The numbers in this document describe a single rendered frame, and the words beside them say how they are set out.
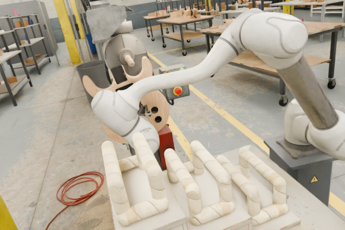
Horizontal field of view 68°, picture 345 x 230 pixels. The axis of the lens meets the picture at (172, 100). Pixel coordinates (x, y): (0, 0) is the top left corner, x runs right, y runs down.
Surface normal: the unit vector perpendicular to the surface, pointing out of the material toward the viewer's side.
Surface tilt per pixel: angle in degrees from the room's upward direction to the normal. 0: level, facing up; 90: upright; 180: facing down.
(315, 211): 0
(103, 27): 90
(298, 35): 85
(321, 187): 90
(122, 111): 82
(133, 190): 0
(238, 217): 0
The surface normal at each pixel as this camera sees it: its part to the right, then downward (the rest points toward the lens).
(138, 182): -0.15, -0.92
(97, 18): 0.28, 0.32
